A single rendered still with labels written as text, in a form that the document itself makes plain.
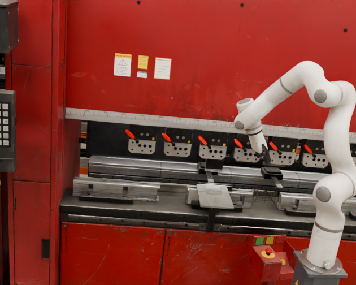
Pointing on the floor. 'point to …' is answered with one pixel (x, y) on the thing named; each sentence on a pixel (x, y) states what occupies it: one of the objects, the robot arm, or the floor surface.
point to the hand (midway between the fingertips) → (263, 158)
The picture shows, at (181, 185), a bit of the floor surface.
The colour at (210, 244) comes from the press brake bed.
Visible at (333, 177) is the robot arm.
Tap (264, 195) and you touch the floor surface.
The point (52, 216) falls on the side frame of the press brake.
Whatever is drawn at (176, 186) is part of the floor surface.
